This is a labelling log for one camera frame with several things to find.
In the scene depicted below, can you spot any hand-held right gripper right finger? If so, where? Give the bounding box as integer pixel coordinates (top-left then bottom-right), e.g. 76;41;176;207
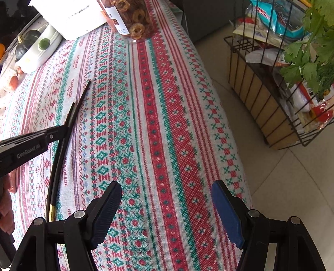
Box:
211;180;326;271

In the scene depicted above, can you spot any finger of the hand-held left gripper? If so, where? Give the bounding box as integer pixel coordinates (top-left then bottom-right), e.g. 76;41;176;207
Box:
39;125;71;146

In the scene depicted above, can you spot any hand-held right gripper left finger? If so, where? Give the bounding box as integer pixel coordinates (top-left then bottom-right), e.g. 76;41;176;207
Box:
9;181;123;271

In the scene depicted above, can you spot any person's left hand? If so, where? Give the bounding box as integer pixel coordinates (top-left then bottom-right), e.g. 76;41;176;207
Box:
0;173;16;233

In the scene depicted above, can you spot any white appliance with green button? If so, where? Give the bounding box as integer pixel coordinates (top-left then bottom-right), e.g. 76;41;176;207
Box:
14;23;63;73

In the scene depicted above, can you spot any dark green squash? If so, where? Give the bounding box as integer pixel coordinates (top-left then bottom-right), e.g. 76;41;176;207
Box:
15;29;42;61

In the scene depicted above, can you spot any red green patterned tablecloth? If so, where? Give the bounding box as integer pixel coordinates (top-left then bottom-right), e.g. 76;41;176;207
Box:
0;0;252;271

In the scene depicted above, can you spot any white cardboard box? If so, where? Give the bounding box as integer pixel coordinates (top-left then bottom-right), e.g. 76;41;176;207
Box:
29;0;108;41

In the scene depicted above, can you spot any jar of dried fruit rings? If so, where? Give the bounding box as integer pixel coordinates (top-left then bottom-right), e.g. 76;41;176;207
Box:
98;0;157;44

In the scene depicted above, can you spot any green leafy herb bunch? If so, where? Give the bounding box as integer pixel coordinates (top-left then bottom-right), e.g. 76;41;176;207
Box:
279;0;334;103

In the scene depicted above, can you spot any blue snack packet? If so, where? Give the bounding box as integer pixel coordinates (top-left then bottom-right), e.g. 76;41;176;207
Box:
249;0;306;37

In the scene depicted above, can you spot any black wire rack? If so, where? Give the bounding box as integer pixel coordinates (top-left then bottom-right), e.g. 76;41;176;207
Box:
224;0;334;151

